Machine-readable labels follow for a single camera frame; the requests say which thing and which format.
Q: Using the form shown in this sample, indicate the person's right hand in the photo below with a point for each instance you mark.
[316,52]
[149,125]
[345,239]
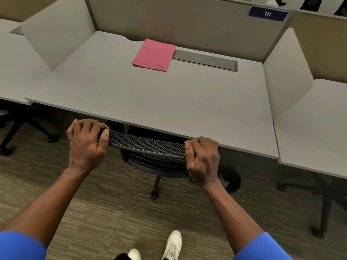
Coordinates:
[204,162]

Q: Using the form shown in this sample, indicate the person's left hand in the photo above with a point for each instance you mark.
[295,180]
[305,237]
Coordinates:
[84,148]

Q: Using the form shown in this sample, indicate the person's left thumb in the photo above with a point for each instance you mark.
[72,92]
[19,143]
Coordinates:
[104,136]

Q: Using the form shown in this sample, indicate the person's right thumb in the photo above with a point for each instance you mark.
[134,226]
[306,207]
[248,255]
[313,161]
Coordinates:
[189,150]

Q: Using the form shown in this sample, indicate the black mesh office chair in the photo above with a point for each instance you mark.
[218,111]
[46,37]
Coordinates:
[149,146]

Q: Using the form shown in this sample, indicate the person's right forearm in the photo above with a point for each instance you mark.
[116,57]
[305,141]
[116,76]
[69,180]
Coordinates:
[233,213]

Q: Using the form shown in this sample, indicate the person's left forearm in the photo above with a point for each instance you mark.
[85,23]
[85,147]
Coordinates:
[46,203]

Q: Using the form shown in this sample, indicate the black chair base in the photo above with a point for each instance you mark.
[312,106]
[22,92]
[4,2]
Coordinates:
[325,197]
[19,124]

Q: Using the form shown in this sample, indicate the pink paper folder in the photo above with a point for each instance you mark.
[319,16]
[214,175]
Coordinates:
[154,54]

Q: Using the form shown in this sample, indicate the person's white right shoe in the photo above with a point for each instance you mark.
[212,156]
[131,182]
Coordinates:
[172,245]

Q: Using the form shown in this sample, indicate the person's white shoe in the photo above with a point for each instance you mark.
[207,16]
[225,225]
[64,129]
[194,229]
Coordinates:
[134,254]
[172,245]

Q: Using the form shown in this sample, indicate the white desk side divider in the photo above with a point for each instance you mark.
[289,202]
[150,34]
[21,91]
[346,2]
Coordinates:
[58,29]
[287,78]

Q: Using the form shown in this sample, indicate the person's white left shoe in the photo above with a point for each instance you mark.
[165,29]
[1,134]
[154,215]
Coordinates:
[134,254]

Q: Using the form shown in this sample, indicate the person's blue right sleeve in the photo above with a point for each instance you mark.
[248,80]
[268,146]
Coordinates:
[264,247]

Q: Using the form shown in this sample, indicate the person's blue sleeve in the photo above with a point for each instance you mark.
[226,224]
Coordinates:
[264,247]
[20,246]

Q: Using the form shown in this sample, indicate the beige back partition panel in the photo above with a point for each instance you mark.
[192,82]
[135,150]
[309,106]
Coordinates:
[184,21]

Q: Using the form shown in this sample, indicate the person's blue left sleeve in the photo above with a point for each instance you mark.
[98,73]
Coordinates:
[20,246]

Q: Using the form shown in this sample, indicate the blue number sign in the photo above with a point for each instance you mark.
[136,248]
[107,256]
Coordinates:
[268,13]

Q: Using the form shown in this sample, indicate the tan partition panel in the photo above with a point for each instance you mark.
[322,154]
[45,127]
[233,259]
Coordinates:
[322,43]

